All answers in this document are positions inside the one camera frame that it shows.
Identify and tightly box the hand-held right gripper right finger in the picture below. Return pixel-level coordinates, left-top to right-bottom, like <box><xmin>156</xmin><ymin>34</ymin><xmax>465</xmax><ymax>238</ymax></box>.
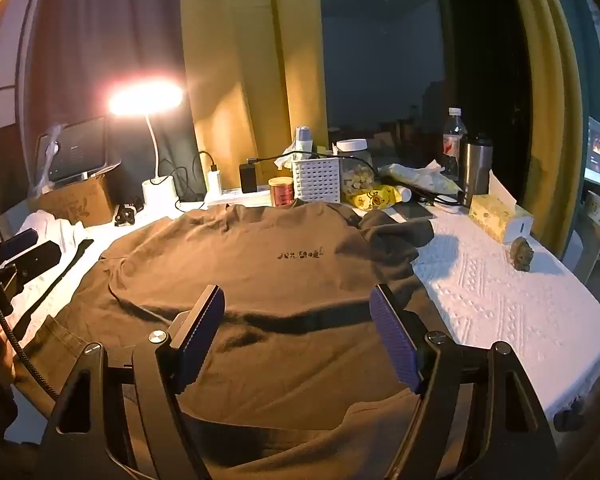
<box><xmin>369</xmin><ymin>284</ymin><xmax>561</xmax><ymax>480</ymax></box>

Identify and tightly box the black charger cable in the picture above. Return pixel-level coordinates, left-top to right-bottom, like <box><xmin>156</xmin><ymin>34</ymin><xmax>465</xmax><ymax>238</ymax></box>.
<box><xmin>192</xmin><ymin>151</ymin><xmax>218</xmax><ymax>196</ymax></box>

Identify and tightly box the clear water bottle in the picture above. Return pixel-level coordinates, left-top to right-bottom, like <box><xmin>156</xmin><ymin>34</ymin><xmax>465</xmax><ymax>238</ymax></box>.
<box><xmin>442</xmin><ymin>107</ymin><xmax>468</xmax><ymax>181</ymax></box>

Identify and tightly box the yellow snack packet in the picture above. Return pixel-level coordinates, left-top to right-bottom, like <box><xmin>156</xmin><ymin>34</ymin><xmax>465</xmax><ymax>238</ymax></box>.
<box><xmin>350</xmin><ymin>185</ymin><xmax>403</xmax><ymax>209</ymax></box>

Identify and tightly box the black power adapter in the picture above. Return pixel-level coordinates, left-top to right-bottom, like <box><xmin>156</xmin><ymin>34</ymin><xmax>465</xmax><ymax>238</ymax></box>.
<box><xmin>239</xmin><ymin>162</ymin><xmax>258</xmax><ymax>194</ymax></box>

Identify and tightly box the cardboard box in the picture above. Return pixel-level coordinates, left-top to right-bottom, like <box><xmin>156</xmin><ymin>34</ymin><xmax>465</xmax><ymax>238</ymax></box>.
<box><xmin>27</xmin><ymin>176</ymin><xmax>116</xmax><ymax>227</ymax></box>

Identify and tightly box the white desk lamp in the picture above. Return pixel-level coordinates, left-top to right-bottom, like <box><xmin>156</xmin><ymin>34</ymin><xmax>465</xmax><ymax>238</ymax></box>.
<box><xmin>107</xmin><ymin>82</ymin><xmax>186</xmax><ymax>211</ymax></box>

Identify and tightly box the white textured tablecloth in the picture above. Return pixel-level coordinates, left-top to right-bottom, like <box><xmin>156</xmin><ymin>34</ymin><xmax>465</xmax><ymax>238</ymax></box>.
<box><xmin>0</xmin><ymin>200</ymin><xmax>600</xmax><ymax>441</ymax></box>

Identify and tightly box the yellow tissue box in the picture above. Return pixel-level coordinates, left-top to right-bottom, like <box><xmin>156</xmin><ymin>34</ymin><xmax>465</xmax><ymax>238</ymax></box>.
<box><xmin>467</xmin><ymin>169</ymin><xmax>535</xmax><ymax>245</ymax></box>

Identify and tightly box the white cloth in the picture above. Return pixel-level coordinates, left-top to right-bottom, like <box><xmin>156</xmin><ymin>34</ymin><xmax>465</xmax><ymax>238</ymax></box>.
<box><xmin>10</xmin><ymin>210</ymin><xmax>88</xmax><ymax>261</ymax></box>

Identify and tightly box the white plastic bag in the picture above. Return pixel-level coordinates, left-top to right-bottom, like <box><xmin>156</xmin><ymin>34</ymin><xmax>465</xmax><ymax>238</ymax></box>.
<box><xmin>377</xmin><ymin>162</ymin><xmax>461</xmax><ymax>193</ymax></box>

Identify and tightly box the brown rock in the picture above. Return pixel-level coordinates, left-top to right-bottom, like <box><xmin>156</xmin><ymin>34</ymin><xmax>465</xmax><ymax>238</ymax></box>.
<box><xmin>510</xmin><ymin>236</ymin><xmax>537</xmax><ymax>273</ymax></box>

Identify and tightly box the black strap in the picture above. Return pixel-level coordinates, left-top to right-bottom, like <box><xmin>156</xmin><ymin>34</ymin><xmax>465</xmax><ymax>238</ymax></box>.
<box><xmin>10</xmin><ymin>238</ymin><xmax>96</xmax><ymax>341</ymax></box>

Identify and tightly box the white power strip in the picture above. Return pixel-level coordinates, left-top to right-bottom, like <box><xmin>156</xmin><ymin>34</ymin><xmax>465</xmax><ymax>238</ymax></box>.
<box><xmin>202</xmin><ymin>187</ymin><xmax>273</xmax><ymax>207</ymax></box>

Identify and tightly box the teal curtain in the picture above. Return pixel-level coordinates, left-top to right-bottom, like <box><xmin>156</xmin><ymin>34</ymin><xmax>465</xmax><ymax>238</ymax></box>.
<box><xmin>22</xmin><ymin>0</ymin><xmax>201</xmax><ymax>201</ymax></box>

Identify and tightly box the clear jar with white lid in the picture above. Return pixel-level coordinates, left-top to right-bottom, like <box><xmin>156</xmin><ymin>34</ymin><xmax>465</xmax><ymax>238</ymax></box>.
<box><xmin>336</xmin><ymin>139</ymin><xmax>376</xmax><ymax>200</ymax></box>

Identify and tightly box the black phone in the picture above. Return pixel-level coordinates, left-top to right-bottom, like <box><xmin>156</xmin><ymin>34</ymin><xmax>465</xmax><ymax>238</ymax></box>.
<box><xmin>395</xmin><ymin>202</ymin><xmax>436</xmax><ymax>222</ymax></box>

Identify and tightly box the black adapter cable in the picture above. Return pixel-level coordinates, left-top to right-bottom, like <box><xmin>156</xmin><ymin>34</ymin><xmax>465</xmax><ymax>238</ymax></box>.
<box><xmin>247</xmin><ymin>147</ymin><xmax>306</xmax><ymax>166</ymax></box>

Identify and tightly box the black tablet on stand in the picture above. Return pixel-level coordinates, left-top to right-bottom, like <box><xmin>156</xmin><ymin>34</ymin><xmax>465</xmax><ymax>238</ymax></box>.
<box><xmin>35</xmin><ymin>116</ymin><xmax>123</xmax><ymax>183</ymax></box>

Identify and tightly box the brown printed t-shirt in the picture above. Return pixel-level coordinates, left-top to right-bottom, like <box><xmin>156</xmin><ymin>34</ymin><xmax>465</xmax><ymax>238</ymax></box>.
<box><xmin>10</xmin><ymin>199</ymin><xmax>461</xmax><ymax>480</ymax></box>

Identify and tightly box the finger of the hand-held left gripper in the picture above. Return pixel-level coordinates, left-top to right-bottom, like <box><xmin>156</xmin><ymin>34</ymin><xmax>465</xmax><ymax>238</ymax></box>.
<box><xmin>0</xmin><ymin>229</ymin><xmax>37</xmax><ymax>261</ymax></box>
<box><xmin>2</xmin><ymin>240</ymin><xmax>62</xmax><ymax>281</ymax></box>

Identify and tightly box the person's left hand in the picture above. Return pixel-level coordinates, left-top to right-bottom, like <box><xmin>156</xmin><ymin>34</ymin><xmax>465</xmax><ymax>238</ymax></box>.
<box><xmin>0</xmin><ymin>320</ymin><xmax>20</xmax><ymax>391</ymax></box>

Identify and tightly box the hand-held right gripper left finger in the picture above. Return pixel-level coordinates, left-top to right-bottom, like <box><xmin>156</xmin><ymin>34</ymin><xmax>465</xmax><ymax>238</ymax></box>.
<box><xmin>32</xmin><ymin>285</ymin><xmax>241</xmax><ymax>480</ymax></box>

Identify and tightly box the red jar with tan lid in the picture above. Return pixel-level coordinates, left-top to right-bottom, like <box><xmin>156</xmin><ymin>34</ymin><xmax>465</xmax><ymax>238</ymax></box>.
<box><xmin>268</xmin><ymin>177</ymin><xmax>296</xmax><ymax>208</ymax></box>

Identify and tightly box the steel tumbler with black lid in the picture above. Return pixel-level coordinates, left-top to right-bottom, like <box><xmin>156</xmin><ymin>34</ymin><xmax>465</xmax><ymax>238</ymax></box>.
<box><xmin>459</xmin><ymin>135</ymin><xmax>495</xmax><ymax>208</ymax></box>

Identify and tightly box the white plastic basket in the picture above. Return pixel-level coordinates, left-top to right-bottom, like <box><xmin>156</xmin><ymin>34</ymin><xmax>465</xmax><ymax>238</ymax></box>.
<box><xmin>292</xmin><ymin>156</ymin><xmax>342</xmax><ymax>204</ymax></box>

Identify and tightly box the yellow curtain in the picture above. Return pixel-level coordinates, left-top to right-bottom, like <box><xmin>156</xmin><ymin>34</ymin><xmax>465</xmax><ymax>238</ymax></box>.
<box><xmin>500</xmin><ymin>0</ymin><xmax>586</xmax><ymax>256</ymax></box>
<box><xmin>179</xmin><ymin>0</ymin><xmax>331</xmax><ymax>181</ymax></box>

